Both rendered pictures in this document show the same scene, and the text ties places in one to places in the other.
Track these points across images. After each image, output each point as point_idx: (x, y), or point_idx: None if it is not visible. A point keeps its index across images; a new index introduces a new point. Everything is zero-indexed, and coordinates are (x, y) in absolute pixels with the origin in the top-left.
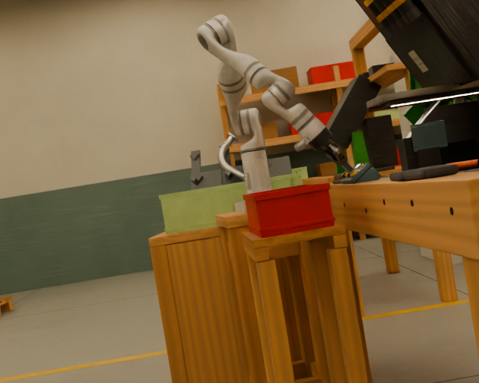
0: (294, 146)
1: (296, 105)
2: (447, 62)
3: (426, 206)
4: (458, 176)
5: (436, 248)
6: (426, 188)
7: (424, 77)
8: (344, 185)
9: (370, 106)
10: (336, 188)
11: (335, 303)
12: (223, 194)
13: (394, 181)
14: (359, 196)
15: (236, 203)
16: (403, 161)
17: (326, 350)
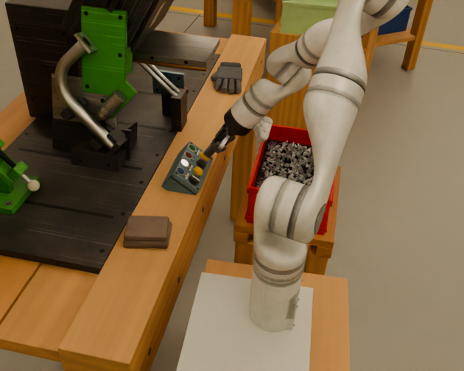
0: (268, 134)
1: (268, 80)
2: (167, 7)
3: (255, 76)
4: (244, 53)
5: None
6: (256, 64)
7: (143, 35)
8: (205, 182)
9: (209, 61)
10: (194, 213)
11: None
12: None
13: (232, 98)
14: (221, 156)
15: (308, 369)
16: (183, 114)
17: None
